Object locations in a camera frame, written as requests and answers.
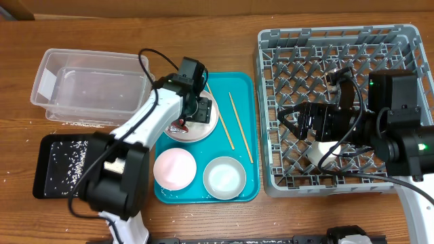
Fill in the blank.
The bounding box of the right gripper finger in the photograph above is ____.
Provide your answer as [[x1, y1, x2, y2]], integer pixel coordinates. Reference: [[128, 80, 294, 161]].
[[279, 119, 305, 140], [277, 102, 307, 122]]

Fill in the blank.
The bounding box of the white cup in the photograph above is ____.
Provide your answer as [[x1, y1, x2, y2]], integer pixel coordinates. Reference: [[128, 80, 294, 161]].
[[306, 141, 341, 166]]

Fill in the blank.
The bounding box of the red foil wrapper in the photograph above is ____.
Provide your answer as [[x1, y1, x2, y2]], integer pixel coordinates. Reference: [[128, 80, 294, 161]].
[[168, 119, 189, 133]]

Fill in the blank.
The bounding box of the pink bowl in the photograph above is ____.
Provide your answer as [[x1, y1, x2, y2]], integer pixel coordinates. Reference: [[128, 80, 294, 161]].
[[153, 148, 197, 190]]

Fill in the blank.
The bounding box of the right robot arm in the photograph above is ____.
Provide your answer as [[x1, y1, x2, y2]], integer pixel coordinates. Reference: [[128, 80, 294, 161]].
[[277, 68, 433, 243]]

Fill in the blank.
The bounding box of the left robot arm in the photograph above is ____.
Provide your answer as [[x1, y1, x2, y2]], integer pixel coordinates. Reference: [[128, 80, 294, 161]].
[[68, 57, 212, 243]]

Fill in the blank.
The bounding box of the grey dishwasher rack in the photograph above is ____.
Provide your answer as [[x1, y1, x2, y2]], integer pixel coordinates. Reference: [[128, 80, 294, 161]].
[[255, 24, 433, 197]]

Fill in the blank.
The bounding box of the white plate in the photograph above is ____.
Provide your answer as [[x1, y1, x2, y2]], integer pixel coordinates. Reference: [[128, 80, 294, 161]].
[[164, 90, 220, 142]]

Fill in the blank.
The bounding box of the teal serving tray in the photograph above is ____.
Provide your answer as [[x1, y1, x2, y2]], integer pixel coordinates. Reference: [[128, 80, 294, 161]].
[[154, 72, 260, 205]]

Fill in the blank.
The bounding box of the grey bowl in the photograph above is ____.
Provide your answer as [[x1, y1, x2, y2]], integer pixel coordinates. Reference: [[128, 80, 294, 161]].
[[203, 157, 247, 201]]

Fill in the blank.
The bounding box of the clear plastic bin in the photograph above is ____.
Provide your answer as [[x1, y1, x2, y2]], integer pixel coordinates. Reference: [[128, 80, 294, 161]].
[[31, 48, 154, 127]]

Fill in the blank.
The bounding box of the spilled rice pile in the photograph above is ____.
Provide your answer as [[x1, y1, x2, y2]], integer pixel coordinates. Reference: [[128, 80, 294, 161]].
[[43, 140, 88, 198]]

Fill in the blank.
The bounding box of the black tray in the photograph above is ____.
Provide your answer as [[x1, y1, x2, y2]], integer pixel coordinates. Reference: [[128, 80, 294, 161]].
[[33, 132, 115, 199]]

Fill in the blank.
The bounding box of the black rail at bottom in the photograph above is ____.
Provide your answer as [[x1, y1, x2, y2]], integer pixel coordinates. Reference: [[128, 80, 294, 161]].
[[145, 235, 387, 244]]

